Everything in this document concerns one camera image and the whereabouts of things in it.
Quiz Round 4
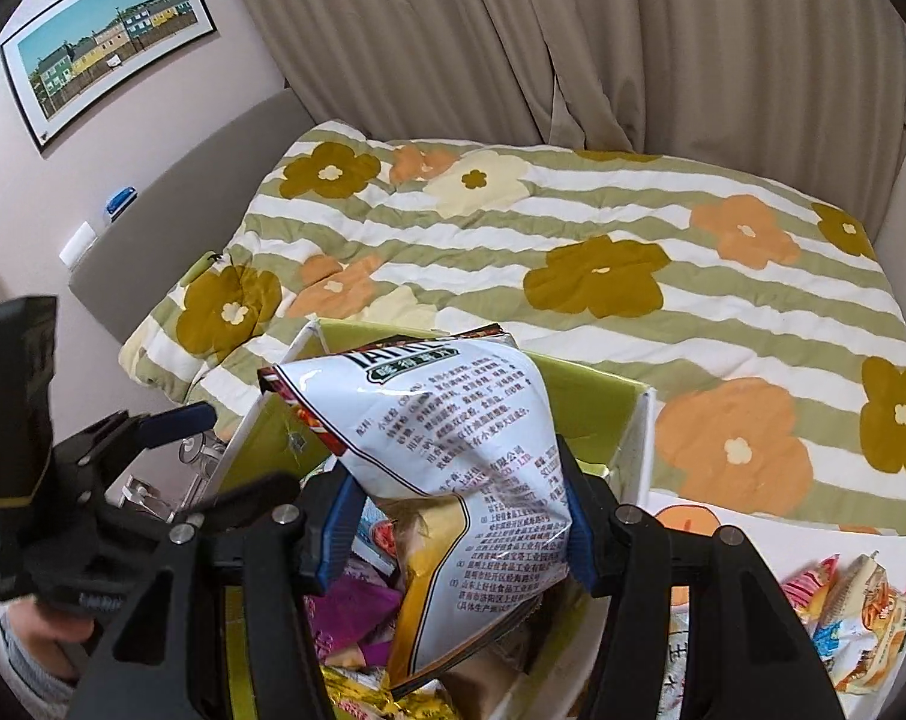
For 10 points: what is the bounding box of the white yellow Tayto chips bag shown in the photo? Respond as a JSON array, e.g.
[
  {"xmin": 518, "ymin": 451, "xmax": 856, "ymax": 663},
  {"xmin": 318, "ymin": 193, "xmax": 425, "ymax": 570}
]
[{"xmin": 259, "ymin": 325, "xmax": 570, "ymax": 694}]

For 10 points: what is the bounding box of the person's left hand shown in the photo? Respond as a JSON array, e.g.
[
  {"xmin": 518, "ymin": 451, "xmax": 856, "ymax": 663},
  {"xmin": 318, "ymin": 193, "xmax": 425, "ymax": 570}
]
[{"xmin": 7, "ymin": 596, "xmax": 95, "ymax": 681}]

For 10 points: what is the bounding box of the pink marshmallow bag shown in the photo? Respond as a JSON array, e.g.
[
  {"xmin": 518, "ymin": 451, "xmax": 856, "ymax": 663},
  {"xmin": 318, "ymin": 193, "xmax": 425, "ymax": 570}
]
[{"xmin": 780, "ymin": 554, "xmax": 840, "ymax": 629}]

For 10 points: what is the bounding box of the purple chips bag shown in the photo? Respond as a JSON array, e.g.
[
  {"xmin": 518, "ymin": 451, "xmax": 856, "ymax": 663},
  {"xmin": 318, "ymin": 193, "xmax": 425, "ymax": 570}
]
[{"xmin": 305, "ymin": 562, "xmax": 403, "ymax": 670}]

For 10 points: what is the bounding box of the blue white object on headboard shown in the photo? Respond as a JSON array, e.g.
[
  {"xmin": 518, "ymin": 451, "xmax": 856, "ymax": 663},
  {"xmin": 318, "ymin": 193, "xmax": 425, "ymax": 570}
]
[{"xmin": 103, "ymin": 185, "xmax": 137, "ymax": 223}]

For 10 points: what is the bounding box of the white wall switch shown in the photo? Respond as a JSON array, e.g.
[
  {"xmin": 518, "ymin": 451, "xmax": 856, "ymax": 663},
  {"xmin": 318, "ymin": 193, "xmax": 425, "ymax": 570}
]
[{"xmin": 59, "ymin": 221, "xmax": 98, "ymax": 270}]

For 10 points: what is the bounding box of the framed houses picture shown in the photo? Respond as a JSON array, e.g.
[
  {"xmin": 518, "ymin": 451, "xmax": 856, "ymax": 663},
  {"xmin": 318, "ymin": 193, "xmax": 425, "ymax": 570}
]
[{"xmin": 0, "ymin": 0, "xmax": 215, "ymax": 151}]

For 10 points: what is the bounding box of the grey headboard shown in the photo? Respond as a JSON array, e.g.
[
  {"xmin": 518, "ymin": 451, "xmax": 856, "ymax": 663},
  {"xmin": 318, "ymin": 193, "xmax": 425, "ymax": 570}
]
[{"xmin": 69, "ymin": 89, "xmax": 315, "ymax": 343}]

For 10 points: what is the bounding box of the green striped floral duvet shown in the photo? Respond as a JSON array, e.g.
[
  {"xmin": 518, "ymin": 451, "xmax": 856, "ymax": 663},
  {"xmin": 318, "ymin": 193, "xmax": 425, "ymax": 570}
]
[{"xmin": 119, "ymin": 121, "xmax": 906, "ymax": 535}]

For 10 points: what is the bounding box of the white orange cartoon snack bag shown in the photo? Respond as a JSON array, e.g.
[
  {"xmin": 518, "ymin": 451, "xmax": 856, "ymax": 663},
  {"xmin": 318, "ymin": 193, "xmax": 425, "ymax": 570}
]
[{"xmin": 812, "ymin": 553, "xmax": 906, "ymax": 695}]

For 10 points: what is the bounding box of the yellow Pillows snack bag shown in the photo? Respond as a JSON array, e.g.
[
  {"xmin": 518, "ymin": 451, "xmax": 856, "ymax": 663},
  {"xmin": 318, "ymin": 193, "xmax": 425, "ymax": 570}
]
[{"xmin": 321, "ymin": 665, "xmax": 461, "ymax": 720}]

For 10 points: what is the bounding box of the beige curtain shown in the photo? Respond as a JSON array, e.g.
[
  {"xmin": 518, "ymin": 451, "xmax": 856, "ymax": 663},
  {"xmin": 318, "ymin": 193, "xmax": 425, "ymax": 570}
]
[{"xmin": 243, "ymin": 0, "xmax": 906, "ymax": 231}]

